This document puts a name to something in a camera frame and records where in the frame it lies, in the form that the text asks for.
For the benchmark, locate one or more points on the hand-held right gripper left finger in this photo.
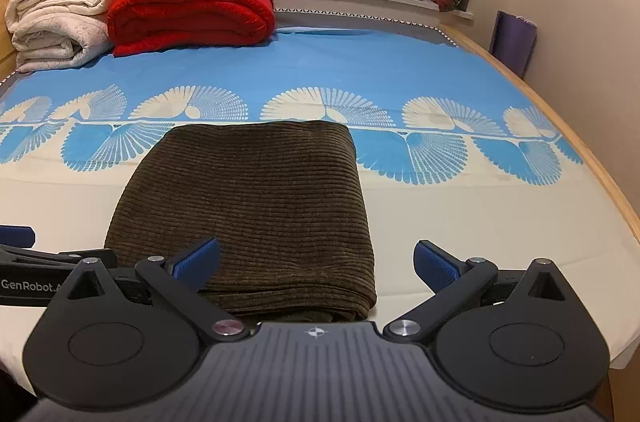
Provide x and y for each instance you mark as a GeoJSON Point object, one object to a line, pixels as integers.
{"type": "Point", "coordinates": [195, 262]}

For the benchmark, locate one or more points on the speckled white folded blanket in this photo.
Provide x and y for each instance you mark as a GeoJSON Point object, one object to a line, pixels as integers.
{"type": "Point", "coordinates": [55, 45]}

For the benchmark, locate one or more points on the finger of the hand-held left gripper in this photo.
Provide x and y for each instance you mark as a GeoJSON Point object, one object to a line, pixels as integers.
{"type": "Point", "coordinates": [15, 236]}
{"type": "Point", "coordinates": [35, 258]}

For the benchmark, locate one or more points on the purple paper bag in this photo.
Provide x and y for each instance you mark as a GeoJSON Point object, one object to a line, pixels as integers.
{"type": "Point", "coordinates": [512, 42]}

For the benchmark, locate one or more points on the red folded blanket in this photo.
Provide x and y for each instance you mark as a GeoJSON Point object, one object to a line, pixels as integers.
{"type": "Point", "coordinates": [195, 10]}

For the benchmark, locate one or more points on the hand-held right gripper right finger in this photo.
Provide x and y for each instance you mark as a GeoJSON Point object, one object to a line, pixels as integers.
{"type": "Point", "coordinates": [437, 267]}

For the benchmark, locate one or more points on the blue and cream patterned bedsheet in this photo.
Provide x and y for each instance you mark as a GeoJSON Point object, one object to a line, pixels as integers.
{"type": "Point", "coordinates": [450, 212]}

